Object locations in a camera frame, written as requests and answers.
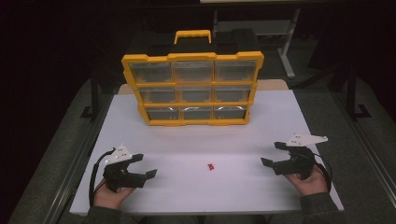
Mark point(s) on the person's left hand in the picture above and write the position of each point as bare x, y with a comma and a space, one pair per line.
109, 197

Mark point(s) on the yellow drawer organizer cabinet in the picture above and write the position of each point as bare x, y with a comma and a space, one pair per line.
193, 57

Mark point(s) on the white metal desk frame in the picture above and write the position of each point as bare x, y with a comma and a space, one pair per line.
285, 62

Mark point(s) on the person's right hand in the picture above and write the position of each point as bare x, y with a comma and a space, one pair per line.
311, 186

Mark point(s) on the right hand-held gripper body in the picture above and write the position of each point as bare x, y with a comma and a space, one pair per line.
302, 161

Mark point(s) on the clear plastic organizer drawer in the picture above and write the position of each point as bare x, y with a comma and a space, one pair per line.
232, 94

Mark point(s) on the small red plastic piece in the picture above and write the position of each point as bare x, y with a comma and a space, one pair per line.
211, 167

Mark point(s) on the black metal stand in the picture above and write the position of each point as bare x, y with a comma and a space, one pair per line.
95, 93
351, 93

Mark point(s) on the group of clear plastic drawers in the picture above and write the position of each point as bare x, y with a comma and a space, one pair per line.
151, 72

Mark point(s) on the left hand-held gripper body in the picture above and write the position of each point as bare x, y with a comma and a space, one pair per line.
116, 174

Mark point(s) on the metal floor rail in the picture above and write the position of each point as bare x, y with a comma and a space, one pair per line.
362, 140
81, 161

